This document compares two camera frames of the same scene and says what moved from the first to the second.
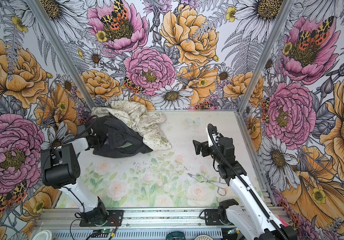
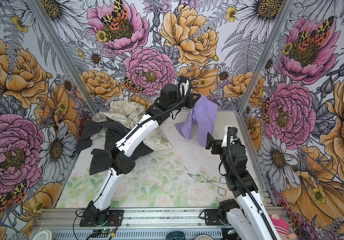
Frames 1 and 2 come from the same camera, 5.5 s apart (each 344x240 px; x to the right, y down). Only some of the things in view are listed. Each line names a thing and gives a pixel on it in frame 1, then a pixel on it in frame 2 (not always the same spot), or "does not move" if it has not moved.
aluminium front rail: (68, 219) does not move
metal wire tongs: (221, 191) does not move
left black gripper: (104, 138) to (191, 101)
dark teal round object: (175, 235) does not move
